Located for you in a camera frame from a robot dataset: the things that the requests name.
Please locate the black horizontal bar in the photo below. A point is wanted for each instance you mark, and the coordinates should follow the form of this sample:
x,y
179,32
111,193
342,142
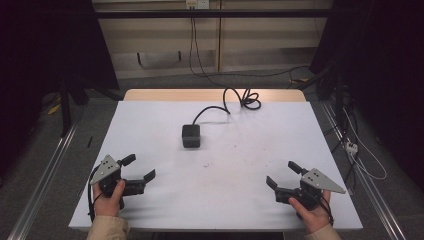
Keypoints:
x,y
213,13

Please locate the person's right hand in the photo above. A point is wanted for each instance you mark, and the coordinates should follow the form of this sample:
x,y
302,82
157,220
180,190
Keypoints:
x,y
313,215

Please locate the aluminium floor rail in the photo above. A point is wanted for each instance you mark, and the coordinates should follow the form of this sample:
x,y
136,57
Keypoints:
x,y
366,180
43,180

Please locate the black metal stand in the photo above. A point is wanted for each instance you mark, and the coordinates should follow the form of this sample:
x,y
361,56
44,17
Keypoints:
x,y
338,100
65,106

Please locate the person's left hand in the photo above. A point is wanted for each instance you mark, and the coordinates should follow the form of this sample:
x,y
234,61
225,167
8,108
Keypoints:
x,y
108,200

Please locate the dark curtain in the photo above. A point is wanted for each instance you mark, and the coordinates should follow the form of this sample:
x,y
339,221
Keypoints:
x,y
380,73
43,66

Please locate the black power adapter box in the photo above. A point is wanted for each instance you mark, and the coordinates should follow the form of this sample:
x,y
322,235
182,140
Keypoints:
x,y
191,136

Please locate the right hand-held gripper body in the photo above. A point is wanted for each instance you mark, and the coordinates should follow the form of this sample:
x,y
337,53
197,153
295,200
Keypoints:
x,y
311,186

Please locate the white wall socket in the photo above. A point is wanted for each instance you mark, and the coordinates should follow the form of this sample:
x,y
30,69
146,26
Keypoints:
x,y
197,3

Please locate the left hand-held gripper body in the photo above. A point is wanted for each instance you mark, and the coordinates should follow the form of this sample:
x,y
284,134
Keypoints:
x,y
107,173

